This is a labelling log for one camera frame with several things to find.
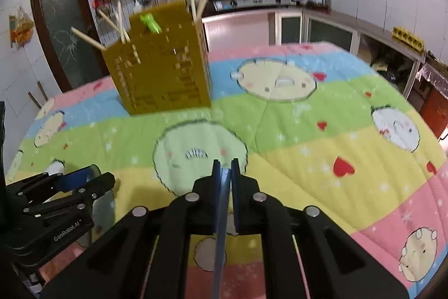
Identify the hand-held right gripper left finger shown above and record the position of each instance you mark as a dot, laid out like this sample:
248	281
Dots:
216	183

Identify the cartoon printed blanket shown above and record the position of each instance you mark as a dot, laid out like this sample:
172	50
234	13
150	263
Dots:
315	103

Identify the yellow egg tray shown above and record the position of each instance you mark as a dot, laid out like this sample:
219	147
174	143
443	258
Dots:
407	38

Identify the group of ceramic bowls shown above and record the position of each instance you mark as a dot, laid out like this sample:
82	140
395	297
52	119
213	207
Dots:
309	0

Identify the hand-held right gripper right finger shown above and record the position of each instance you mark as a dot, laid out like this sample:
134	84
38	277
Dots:
235	187

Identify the hanging plastic bag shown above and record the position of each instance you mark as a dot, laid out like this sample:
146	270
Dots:
21	27

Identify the wide glass cabinet door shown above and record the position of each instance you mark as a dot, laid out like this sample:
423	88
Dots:
330	34

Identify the pink kitchen counter cabinet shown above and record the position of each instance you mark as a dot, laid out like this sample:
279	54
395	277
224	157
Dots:
238	29

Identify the steel gas stove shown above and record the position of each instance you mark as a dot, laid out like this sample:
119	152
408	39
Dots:
252	3

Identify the green plastic utensil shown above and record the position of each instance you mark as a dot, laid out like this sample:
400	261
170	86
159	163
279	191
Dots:
150	24

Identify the narrow glass cabinet door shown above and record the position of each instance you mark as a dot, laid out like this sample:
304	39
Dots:
288	29

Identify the gold perforated utensil holder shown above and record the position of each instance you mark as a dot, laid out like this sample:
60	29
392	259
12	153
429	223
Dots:
157	74

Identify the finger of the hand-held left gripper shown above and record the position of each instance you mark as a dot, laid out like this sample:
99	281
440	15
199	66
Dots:
94	190
75	178

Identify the thin wooden stick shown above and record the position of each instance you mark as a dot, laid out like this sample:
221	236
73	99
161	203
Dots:
42	91
35	101

